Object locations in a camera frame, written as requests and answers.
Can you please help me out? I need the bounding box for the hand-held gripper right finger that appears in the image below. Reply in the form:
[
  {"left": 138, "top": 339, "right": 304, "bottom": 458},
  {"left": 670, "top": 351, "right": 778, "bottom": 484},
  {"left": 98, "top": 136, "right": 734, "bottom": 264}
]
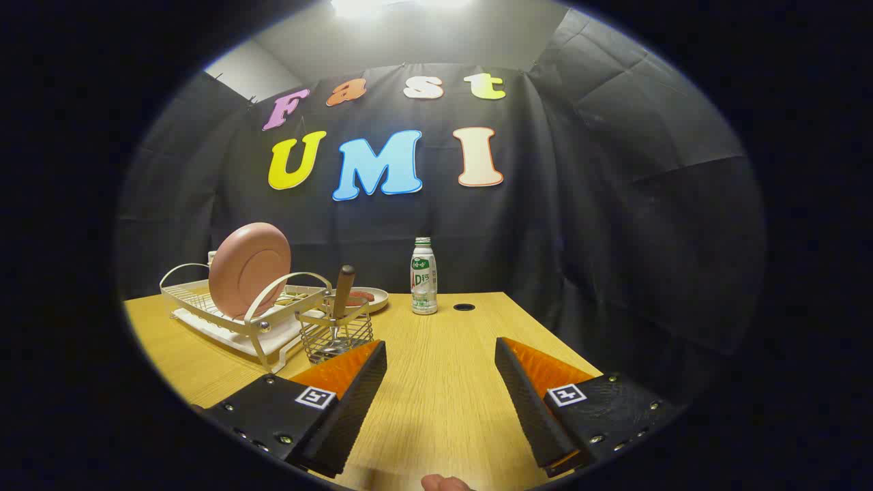
[{"left": 494, "top": 337, "right": 686, "bottom": 479}]

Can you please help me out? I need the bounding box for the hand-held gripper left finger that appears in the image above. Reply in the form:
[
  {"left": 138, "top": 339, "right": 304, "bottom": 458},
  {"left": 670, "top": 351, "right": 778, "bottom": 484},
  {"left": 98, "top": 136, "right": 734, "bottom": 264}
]
[{"left": 201, "top": 340, "right": 388, "bottom": 479}]

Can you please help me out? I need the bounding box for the metal wire basket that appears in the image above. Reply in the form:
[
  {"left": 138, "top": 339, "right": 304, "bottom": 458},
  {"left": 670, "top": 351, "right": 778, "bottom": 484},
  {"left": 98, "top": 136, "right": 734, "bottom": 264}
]
[{"left": 295, "top": 300, "right": 374, "bottom": 364}]

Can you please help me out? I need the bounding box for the wooden handled metal spoon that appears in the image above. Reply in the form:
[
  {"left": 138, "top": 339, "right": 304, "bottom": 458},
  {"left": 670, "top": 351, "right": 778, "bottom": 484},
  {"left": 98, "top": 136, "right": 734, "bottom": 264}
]
[{"left": 321, "top": 265, "right": 357, "bottom": 359}]

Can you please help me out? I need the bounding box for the cream wire dish rack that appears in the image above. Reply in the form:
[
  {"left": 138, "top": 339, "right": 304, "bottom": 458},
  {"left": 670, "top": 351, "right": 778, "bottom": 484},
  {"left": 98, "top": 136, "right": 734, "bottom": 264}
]
[{"left": 160, "top": 263, "right": 335, "bottom": 374}]

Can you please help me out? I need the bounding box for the pink plate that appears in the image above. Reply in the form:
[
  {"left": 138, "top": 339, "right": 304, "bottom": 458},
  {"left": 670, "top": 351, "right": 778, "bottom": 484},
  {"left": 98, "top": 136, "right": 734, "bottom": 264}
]
[{"left": 208, "top": 222, "right": 292, "bottom": 320}]

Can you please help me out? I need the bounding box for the beige round plate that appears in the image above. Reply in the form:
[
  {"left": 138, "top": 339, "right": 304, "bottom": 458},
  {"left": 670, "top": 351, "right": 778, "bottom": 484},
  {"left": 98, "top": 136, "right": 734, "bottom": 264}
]
[{"left": 334, "top": 286, "right": 389, "bottom": 314}]

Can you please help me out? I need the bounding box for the white ribbed drip tray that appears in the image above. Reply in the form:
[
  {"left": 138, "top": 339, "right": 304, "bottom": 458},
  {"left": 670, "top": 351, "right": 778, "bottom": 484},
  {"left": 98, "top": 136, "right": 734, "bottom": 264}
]
[{"left": 172, "top": 300, "right": 321, "bottom": 359}]

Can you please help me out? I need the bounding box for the white drink bottle green label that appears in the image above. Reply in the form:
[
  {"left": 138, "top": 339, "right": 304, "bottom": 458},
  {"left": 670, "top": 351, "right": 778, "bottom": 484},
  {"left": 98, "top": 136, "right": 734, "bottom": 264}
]
[{"left": 410, "top": 237, "right": 439, "bottom": 316}]

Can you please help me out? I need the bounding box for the black backdrop cloth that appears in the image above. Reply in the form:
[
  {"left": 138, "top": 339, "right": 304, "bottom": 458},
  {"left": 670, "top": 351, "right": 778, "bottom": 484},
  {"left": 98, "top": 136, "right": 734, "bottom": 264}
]
[{"left": 116, "top": 10, "right": 768, "bottom": 403}]

